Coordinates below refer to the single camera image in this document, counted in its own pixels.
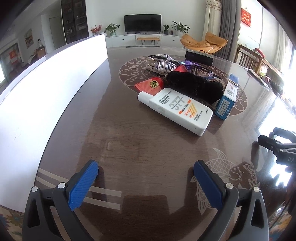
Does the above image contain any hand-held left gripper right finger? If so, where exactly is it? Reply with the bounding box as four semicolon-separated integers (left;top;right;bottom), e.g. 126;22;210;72
193;160;270;241

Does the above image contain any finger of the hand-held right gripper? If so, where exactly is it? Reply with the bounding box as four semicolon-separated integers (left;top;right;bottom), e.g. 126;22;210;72
269;127;296;144
258;134;281;155

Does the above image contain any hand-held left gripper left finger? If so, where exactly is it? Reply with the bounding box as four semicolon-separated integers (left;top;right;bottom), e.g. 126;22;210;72
22;160;99;241

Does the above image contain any blue and white carton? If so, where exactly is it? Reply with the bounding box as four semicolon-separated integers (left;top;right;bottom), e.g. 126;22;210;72
214;74;240;121

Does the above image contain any white sunscreen bottle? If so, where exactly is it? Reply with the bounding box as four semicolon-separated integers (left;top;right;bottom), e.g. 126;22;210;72
137;88;212;136

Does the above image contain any black plush pouch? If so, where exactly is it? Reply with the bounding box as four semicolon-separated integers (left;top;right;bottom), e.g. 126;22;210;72
166;71;224;104

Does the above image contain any brown patterned desktop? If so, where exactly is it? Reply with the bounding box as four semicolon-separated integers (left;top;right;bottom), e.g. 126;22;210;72
35;45;296;241

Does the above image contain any cluttered wooden sideboard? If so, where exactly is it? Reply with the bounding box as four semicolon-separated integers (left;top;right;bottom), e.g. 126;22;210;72
254;46;296;109

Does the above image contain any floral patterned cloth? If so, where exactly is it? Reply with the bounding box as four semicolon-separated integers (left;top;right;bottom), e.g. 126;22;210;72
0;205;26;241

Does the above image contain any wooden chair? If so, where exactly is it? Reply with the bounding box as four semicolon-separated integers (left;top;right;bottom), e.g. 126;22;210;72
236;44;262;70

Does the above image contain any white partition board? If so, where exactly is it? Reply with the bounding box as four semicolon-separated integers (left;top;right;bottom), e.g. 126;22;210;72
0;33;108;212
0;56;47;98

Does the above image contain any black rectangular box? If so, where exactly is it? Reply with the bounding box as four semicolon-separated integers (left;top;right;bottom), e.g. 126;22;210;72
185;50;213;66

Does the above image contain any red envelope bundle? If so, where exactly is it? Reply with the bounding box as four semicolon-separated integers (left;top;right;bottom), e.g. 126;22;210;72
135;64;188;96

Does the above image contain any orange lounge chair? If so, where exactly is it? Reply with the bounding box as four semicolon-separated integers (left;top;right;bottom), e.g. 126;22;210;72
180;32;228;54

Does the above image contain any grey curtain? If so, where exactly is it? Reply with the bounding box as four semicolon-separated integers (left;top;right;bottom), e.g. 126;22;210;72
217;0;242;59

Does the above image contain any white fabric covered appliance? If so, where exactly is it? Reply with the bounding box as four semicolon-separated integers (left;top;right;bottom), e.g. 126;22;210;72
203;0;223;40

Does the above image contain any large leafy potted plant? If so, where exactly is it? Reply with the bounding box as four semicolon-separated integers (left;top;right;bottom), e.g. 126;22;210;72
171;21;190;35

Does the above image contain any white television cabinet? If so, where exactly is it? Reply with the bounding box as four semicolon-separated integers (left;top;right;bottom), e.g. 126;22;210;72
105;34;185;48

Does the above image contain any white door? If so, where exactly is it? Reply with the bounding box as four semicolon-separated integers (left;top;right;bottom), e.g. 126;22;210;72
49;16;61;49

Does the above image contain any red flower arrangement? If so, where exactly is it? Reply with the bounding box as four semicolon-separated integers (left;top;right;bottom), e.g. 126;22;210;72
90;24;103;36

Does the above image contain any orange topped bench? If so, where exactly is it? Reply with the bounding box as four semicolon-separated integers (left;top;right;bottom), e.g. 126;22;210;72
136;37;160;47

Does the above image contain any green potted plant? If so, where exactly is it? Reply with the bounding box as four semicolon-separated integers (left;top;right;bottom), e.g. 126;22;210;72
104;23;121;36

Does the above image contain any dark display cabinet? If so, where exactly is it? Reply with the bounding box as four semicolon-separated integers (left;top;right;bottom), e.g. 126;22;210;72
60;0;89;45

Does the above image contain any black television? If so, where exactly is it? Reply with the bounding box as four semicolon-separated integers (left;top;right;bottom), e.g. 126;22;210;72
124;14;162;33

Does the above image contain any red wall hanging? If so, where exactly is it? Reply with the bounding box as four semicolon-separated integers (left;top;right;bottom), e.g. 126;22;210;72
241;8;252;28

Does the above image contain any framed wall painting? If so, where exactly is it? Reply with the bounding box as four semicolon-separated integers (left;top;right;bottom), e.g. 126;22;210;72
24;28;34;49

